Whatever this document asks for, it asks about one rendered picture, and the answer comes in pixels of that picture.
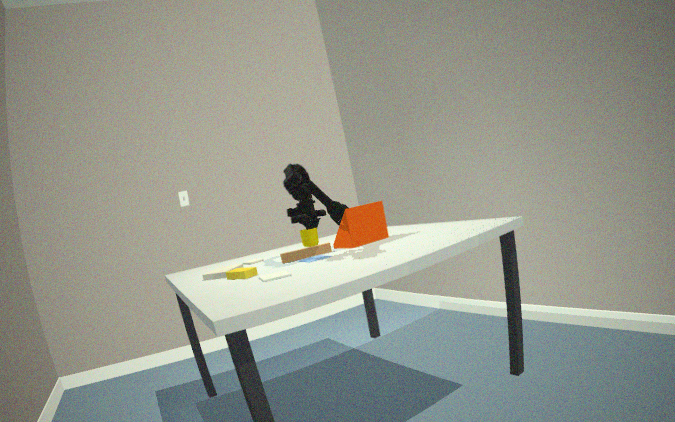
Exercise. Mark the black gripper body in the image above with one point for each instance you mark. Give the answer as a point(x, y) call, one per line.
point(308, 212)

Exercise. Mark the yellow block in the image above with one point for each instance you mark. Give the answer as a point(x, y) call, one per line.
point(241, 273)

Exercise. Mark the light wooden bar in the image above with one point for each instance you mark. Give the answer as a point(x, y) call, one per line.
point(306, 252)

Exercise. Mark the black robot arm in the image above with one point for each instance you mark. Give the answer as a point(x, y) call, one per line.
point(299, 185)

